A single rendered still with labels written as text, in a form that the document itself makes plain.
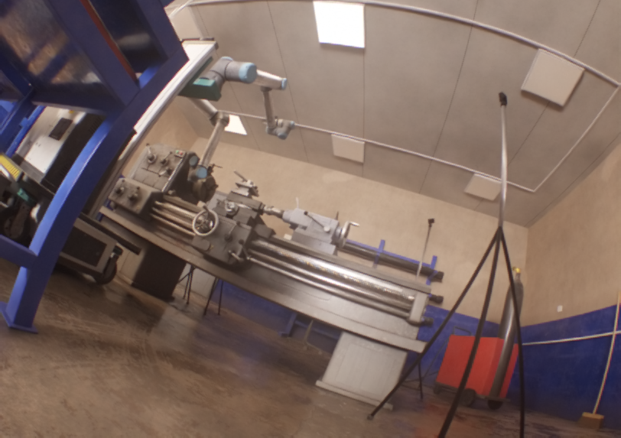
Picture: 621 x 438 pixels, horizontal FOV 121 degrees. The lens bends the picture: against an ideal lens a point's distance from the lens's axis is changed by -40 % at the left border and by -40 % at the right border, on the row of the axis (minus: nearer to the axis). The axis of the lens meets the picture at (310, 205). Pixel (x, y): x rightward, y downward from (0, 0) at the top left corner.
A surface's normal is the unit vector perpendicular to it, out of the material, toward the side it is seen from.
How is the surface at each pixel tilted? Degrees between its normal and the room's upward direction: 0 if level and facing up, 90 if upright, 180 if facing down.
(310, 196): 90
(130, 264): 90
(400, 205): 90
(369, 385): 90
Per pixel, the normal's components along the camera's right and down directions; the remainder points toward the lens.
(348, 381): -0.14, -0.44
